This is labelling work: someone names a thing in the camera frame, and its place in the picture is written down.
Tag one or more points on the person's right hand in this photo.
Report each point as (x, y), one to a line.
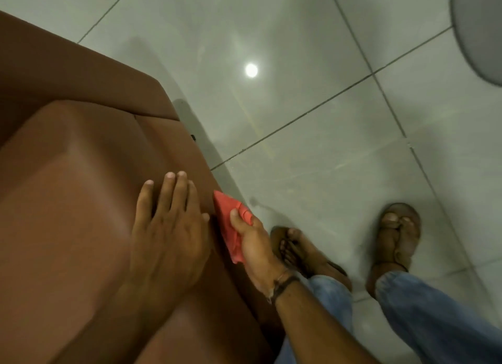
(257, 250)

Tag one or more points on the person's left hand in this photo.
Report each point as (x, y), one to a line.
(168, 246)

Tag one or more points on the red cloth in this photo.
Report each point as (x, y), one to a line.
(229, 226)

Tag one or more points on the brown leather sofa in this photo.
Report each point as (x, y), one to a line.
(66, 218)

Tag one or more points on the person's left forearm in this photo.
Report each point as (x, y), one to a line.
(117, 332)

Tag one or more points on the person's right forearm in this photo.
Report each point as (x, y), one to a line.
(317, 332)

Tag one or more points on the person's right foot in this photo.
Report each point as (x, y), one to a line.
(392, 242)

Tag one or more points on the brown leather sandal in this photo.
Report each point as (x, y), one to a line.
(408, 210)
(276, 234)

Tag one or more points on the blue denim trousers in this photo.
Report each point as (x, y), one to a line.
(423, 320)

